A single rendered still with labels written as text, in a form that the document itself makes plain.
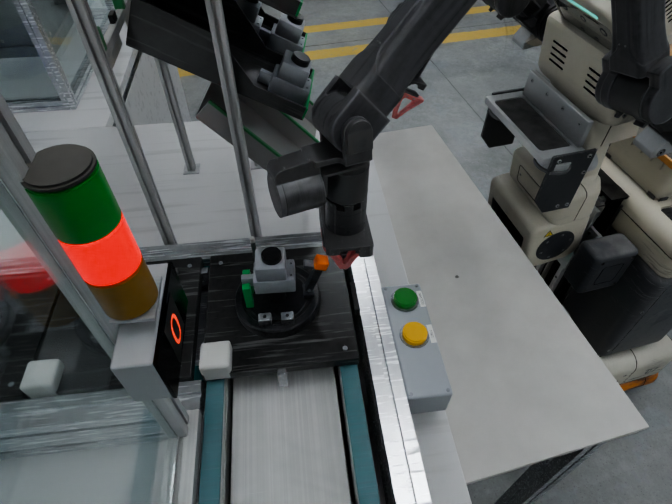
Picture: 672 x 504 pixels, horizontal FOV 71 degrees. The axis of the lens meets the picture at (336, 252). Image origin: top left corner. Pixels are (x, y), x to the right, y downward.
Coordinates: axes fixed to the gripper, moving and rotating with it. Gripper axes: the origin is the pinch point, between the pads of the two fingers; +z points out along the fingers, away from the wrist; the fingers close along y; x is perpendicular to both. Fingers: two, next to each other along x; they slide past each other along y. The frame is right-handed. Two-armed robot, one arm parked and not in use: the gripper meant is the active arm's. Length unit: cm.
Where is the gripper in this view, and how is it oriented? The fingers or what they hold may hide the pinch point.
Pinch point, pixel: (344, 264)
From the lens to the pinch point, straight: 72.8
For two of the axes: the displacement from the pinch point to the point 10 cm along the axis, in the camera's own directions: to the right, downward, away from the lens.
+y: 1.2, 7.3, -6.7
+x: 9.9, -0.8, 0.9
